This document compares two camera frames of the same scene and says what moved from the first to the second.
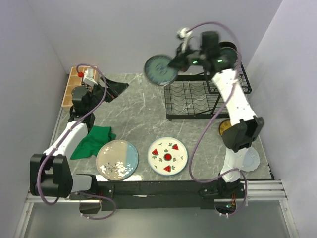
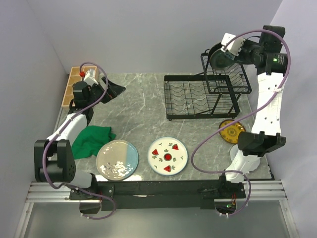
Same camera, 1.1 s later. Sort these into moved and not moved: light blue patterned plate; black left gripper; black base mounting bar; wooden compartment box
Moved: light blue patterned plate
Not moved: wooden compartment box; black base mounting bar; black left gripper
